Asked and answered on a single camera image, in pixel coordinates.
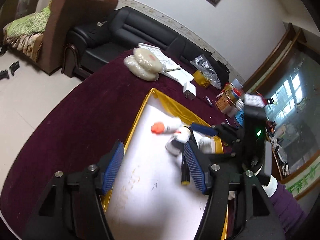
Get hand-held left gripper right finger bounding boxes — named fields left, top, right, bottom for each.
left=183, top=141, right=285, bottom=240

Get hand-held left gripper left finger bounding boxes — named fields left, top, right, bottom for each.
left=24, top=141, right=125, bottom=240

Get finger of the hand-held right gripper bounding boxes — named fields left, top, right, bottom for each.
left=189, top=122, right=244, bottom=145
left=171, top=140, right=187, bottom=153

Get white bottle red band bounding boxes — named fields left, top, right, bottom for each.
left=166, top=126, right=192, bottom=155

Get yellow capped black marker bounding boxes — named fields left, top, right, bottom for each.
left=180, top=152, right=193, bottom=187

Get small white bottle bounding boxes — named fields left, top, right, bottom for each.
left=199, top=136, right=217, bottom=154

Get white tube orange cap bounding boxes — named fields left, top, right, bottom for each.
left=151, top=117, right=183, bottom=135

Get yellow box white inside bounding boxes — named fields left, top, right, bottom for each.
left=101, top=88, right=229, bottom=240

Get person's right hand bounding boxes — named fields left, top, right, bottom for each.
left=261, top=142, right=278, bottom=198

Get clear jar blue label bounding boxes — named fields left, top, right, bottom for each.
left=234, top=110, right=247, bottom=128

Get white plastic tub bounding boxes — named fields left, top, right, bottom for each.
left=233, top=102, right=246, bottom=117

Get clutter pile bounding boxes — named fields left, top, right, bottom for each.
left=265, top=120, right=290, bottom=178

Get amber plastic jar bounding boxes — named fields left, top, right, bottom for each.
left=216, top=90, right=234, bottom=114

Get toothpick jar red lid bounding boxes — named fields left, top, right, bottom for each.
left=229, top=79, right=245, bottom=98

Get window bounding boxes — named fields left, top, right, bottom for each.
left=265, top=76, right=310, bottom=120

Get white charger plug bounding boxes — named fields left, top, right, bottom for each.
left=182, top=81, right=197, bottom=100

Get yellow tape roll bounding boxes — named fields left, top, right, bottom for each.
left=193, top=70, right=213, bottom=87

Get white papers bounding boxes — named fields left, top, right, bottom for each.
left=138, top=42, right=195, bottom=83

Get clear plastic bag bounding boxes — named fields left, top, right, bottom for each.
left=190, top=52, right=222, bottom=90

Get wooden partition cabinet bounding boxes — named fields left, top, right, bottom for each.
left=244, top=22, right=320, bottom=200

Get black leather sofa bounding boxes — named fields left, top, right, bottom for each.
left=61, top=6, right=230, bottom=80

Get brown armchair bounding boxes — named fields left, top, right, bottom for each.
left=39, top=0, right=118, bottom=75

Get green patterned blanket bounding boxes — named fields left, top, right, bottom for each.
left=2, top=5, right=52, bottom=63

